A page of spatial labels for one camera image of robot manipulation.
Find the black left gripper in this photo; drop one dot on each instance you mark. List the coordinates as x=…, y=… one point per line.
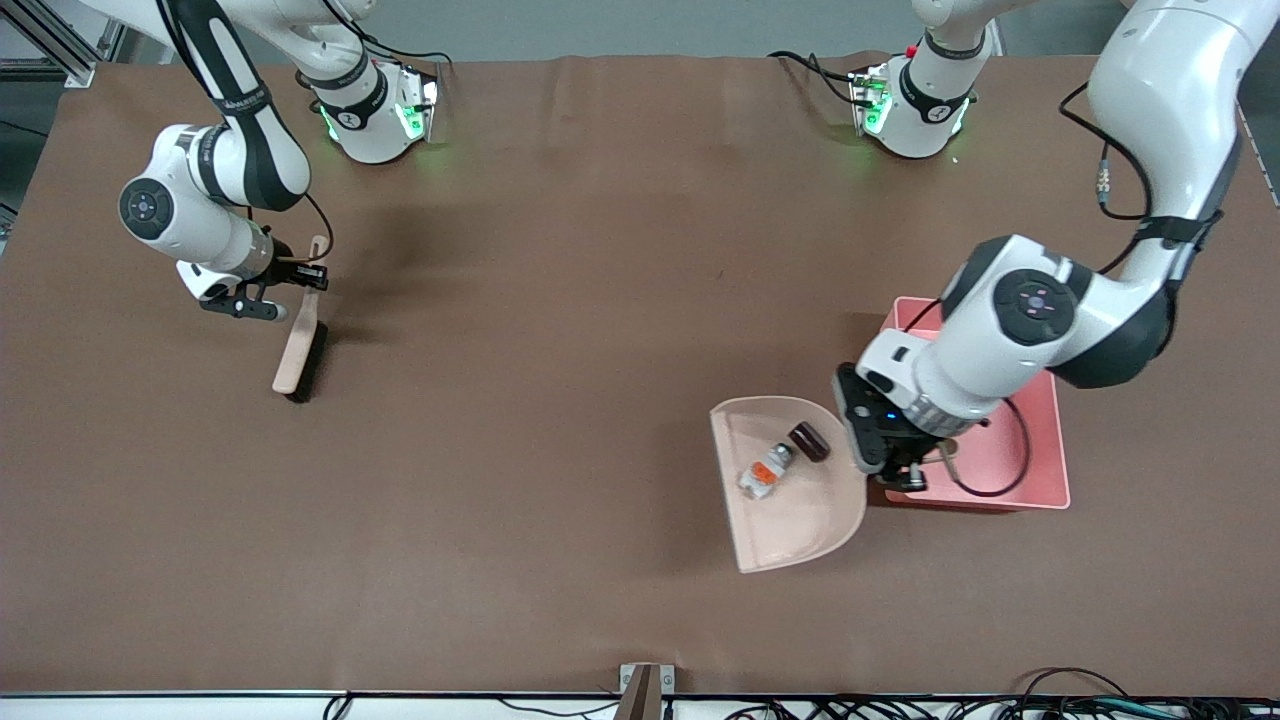
x=907, y=441

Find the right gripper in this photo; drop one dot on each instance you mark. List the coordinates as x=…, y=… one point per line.
x=287, y=266

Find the pale pink black-bristle hand brush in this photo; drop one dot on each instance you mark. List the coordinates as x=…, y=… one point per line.
x=298, y=345

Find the dark brown small block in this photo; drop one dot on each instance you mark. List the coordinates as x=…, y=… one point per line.
x=808, y=441

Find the pale pink plastic dustpan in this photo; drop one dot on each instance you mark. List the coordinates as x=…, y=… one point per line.
x=790, y=525

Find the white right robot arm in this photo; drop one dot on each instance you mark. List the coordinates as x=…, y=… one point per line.
x=190, y=225

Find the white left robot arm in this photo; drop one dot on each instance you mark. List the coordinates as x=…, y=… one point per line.
x=1160, y=90

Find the pink plastic bin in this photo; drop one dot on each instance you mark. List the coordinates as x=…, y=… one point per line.
x=1040, y=450

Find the brown table cloth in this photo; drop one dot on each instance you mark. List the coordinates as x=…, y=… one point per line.
x=520, y=450

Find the grey metal table clamp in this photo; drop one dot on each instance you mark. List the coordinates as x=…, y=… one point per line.
x=645, y=685

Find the aluminium frame profile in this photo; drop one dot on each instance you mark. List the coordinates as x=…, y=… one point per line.
x=50, y=45

